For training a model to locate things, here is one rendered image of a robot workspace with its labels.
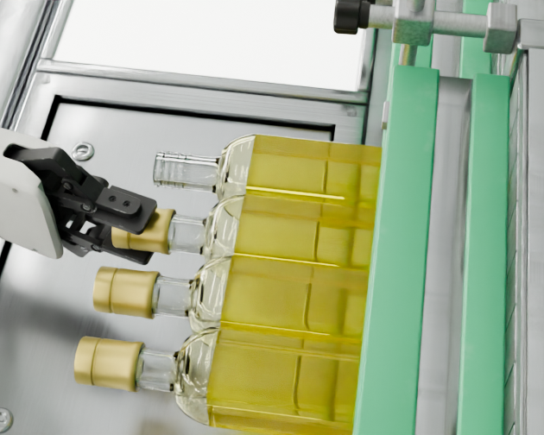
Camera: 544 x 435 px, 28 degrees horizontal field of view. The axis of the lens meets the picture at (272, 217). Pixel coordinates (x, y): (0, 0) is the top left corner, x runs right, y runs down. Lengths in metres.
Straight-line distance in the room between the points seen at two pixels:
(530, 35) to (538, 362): 0.25
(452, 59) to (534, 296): 0.32
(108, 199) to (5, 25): 0.41
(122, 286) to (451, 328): 0.26
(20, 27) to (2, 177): 0.38
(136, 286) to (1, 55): 0.44
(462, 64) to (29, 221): 0.37
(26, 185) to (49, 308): 0.17
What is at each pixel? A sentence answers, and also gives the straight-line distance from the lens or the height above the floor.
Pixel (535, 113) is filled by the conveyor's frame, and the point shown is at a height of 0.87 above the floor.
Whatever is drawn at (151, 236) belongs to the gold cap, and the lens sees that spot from 0.82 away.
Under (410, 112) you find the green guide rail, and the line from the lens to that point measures 0.73.
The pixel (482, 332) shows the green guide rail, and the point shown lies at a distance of 0.64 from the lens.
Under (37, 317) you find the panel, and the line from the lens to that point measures 0.96.
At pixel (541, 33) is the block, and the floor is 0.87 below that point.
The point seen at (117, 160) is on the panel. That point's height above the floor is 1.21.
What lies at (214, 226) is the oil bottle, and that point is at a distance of 0.81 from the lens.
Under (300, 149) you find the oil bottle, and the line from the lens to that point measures 0.84.
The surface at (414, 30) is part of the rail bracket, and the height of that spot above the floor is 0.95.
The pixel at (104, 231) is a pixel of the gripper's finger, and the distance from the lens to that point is 0.87.
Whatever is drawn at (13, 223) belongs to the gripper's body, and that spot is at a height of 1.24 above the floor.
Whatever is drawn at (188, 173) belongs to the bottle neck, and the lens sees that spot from 0.85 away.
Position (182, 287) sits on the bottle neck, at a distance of 0.79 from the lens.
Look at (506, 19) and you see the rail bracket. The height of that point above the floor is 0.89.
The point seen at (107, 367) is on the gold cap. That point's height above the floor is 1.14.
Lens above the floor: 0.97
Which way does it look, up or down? 5 degrees up
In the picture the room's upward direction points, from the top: 84 degrees counter-clockwise
